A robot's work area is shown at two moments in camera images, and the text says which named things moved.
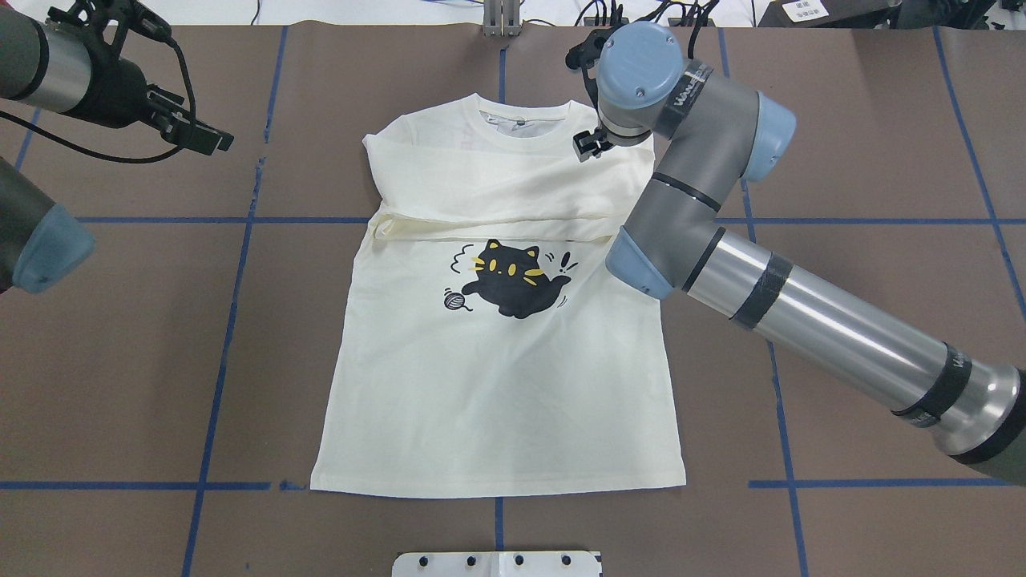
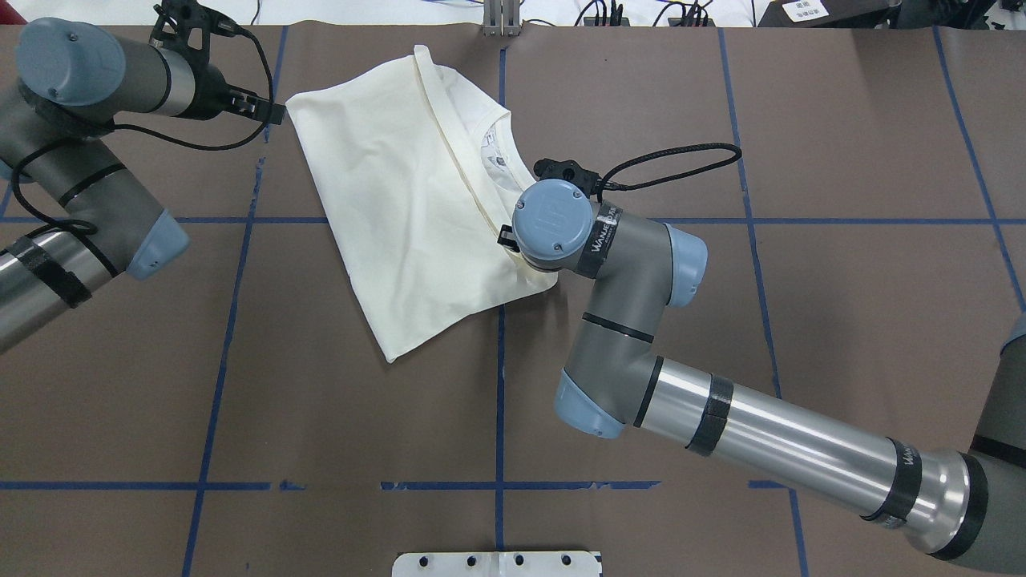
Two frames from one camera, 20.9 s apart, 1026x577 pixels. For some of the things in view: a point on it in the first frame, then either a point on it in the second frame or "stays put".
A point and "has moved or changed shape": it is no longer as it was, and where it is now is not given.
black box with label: x=830 y=14 stays put
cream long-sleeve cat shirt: x=489 y=345 has moved or changed shape
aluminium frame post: x=502 y=18 stays put
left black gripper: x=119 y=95 → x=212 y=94
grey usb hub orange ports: x=676 y=22 stays put
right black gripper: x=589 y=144 → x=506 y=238
